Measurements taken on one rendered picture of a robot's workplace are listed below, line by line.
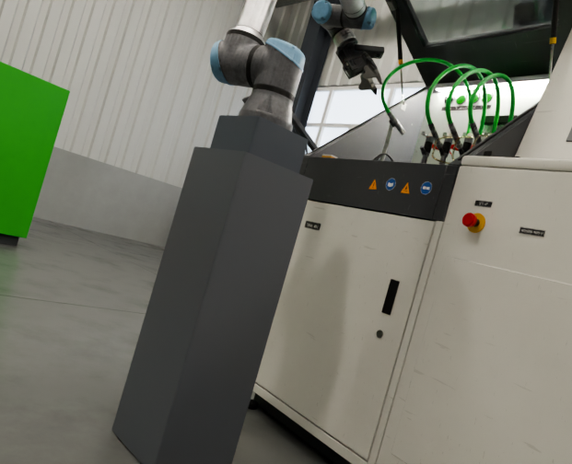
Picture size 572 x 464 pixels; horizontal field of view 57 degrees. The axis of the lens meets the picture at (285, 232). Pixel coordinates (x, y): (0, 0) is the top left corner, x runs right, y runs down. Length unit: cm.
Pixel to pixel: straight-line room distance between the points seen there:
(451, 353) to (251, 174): 67
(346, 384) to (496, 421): 48
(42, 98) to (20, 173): 60
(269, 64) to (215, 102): 765
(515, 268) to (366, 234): 50
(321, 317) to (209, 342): 52
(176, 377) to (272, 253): 38
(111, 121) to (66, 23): 139
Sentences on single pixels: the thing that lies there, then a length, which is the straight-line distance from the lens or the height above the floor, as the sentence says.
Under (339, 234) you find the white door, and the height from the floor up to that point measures 69.
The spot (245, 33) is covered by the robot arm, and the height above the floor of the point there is 113.
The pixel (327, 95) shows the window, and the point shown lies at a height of 300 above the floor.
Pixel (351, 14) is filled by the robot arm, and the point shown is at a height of 141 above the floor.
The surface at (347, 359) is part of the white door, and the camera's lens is 164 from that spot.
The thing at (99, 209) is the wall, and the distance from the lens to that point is 822.
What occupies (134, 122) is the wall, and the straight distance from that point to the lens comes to 837.
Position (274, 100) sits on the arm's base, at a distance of 141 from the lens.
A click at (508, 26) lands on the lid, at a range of 218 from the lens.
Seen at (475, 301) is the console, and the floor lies 61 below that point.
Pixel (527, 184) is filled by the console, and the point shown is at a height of 91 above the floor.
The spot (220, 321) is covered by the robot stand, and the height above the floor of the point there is 39.
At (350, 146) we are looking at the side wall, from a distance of 212.
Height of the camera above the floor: 62
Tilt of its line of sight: 1 degrees up
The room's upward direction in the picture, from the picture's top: 16 degrees clockwise
